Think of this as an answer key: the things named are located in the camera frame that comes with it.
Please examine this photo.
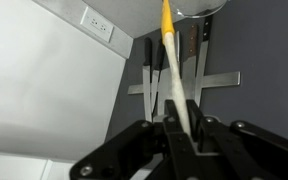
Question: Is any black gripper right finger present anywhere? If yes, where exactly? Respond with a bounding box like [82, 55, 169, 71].
[185, 98, 205, 140]

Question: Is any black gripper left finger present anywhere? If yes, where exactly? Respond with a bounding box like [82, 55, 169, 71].
[163, 99, 189, 138]

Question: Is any yellow smiley-face spatula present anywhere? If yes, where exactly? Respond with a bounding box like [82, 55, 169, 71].
[159, 0, 194, 138]

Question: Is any steel magnetic knife strip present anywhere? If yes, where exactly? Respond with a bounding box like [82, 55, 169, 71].
[127, 70, 242, 96]

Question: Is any slim black handled knife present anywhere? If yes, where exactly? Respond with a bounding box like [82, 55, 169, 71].
[141, 36, 154, 123]
[150, 39, 167, 118]

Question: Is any brown handled knife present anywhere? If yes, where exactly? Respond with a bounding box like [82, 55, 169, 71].
[180, 23, 199, 101]

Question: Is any riveted black handled knife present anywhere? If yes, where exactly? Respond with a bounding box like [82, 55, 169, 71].
[193, 14, 214, 107]

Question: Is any white wall power outlet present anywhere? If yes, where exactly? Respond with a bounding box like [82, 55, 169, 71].
[79, 6, 115, 44]

